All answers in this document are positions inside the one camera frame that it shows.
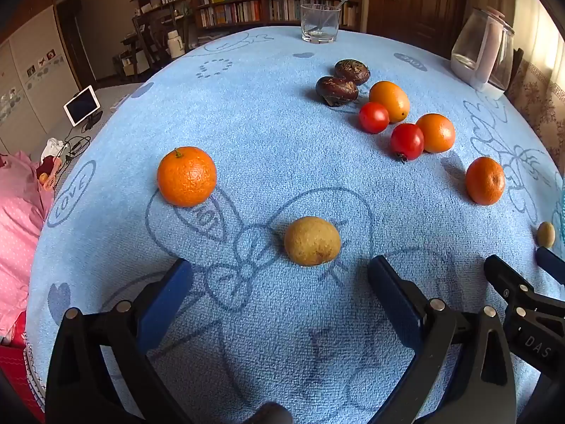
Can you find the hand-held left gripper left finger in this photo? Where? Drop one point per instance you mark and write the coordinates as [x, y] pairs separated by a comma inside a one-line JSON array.
[[165, 304]]

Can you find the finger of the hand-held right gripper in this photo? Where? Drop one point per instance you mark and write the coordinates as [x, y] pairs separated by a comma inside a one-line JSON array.
[[551, 263], [503, 278]]

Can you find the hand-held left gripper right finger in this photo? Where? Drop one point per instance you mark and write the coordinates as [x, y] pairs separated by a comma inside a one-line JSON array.
[[395, 304]]

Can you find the small yellow potato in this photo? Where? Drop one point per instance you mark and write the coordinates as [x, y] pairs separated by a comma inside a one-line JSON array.
[[546, 234]]

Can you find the orange tangerine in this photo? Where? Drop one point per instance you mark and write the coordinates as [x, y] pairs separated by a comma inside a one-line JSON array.
[[186, 176], [484, 181]]

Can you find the yellow-brown potato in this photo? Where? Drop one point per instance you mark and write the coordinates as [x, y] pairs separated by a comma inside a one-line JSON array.
[[312, 241]]

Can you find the round orange kumquat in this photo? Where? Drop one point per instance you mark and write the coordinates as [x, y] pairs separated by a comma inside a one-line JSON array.
[[436, 132]]

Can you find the red cherry tomato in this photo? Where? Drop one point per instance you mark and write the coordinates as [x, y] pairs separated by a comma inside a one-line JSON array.
[[373, 117], [406, 141]]

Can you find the oval orange kumquat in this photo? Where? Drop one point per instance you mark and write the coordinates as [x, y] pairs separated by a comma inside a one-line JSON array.
[[389, 100]]

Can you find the dark brown water chestnut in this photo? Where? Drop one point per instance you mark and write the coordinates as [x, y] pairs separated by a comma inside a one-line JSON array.
[[352, 71], [336, 90]]

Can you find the pink dotted cloth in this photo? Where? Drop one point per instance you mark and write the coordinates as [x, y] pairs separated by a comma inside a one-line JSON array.
[[17, 212]]

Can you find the cream patterned curtain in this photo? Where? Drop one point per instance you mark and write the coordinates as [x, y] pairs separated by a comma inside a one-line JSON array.
[[543, 75]]

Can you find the white crumpled cloth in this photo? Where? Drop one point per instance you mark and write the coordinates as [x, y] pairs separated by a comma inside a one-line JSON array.
[[53, 148]]

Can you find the blue printed towel cloth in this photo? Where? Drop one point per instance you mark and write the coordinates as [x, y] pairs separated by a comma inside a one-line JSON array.
[[265, 119]]

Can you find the white tablet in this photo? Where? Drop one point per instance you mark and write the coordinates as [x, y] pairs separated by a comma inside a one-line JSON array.
[[81, 105]]

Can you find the white thermos flask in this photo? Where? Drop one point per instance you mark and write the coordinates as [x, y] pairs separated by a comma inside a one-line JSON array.
[[175, 44]]

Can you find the dark wooden chair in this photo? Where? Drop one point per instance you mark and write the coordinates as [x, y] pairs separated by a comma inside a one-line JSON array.
[[148, 44]]

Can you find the white wardrobe with stickers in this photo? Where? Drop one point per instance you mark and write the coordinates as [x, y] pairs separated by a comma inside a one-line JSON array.
[[31, 53]]

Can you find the clear glass cup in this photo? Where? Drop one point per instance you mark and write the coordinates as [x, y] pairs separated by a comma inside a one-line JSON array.
[[320, 24]]

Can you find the brown wooden door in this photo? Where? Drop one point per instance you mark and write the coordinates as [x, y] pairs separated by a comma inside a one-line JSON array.
[[415, 0]]

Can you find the dark open shelf rack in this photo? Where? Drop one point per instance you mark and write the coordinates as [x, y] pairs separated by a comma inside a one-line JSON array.
[[154, 4]]

